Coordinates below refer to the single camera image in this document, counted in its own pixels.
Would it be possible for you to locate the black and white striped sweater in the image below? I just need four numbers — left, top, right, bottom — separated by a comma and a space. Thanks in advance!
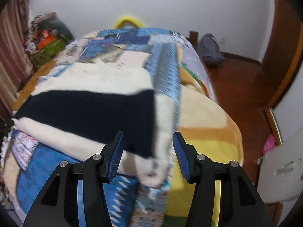
12, 61, 174, 190

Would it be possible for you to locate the patterned cloth bundle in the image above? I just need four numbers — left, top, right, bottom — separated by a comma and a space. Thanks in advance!
29, 11, 58, 32

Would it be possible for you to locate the wooden bed post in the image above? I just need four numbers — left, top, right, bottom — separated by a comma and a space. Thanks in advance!
189, 31, 199, 51

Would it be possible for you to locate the white bedside cabinet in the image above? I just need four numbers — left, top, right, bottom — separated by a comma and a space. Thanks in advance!
256, 135, 303, 204

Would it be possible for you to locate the pink fluffy object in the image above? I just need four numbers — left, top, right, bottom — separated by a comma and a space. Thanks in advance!
262, 135, 278, 157

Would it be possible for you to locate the striped brown curtain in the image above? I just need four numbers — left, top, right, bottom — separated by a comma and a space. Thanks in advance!
0, 0, 36, 121

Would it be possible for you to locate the grey backpack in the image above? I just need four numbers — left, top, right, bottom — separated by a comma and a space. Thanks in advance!
198, 33, 225, 67

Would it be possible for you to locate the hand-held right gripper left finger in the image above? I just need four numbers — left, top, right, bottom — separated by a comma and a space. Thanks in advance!
22, 131, 125, 227

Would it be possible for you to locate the green fabric bag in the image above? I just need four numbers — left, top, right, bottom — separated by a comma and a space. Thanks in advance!
30, 39, 70, 71

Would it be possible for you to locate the blue patchwork blanket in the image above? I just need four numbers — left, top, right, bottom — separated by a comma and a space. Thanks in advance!
0, 27, 218, 227

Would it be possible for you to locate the brown wooden door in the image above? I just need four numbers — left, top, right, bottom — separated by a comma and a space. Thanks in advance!
259, 0, 303, 113

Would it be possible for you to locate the yellow and tan fleece blanket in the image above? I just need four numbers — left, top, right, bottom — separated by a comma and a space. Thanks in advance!
166, 64, 244, 227

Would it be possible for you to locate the yellow foam hoop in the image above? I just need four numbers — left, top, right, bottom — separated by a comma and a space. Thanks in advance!
113, 15, 145, 30

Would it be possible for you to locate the grey garment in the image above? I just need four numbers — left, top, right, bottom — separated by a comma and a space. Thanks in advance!
41, 19, 74, 43

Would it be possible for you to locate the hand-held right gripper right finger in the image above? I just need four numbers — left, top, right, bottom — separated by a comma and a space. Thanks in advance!
172, 131, 275, 227

